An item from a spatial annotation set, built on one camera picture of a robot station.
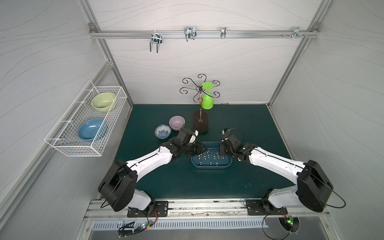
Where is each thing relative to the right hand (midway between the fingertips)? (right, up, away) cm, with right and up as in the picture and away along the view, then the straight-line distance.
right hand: (222, 145), depth 87 cm
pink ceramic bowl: (-29, +13, +18) cm, 37 cm away
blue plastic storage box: (-5, -9, +4) cm, 11 cm away
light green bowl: (-63, +24, -12) cm, 69 cm away
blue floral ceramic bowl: (-39, +7, +16) cm, 42 cm away
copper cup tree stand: (-12, +15, +21) cm, 29 cm away
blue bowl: (-62, +11, -21) cm, 66 cm away
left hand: (-10, -2, -6) cm, 12 cm away
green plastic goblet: (-8, +27, +6) cm, 29 cm away
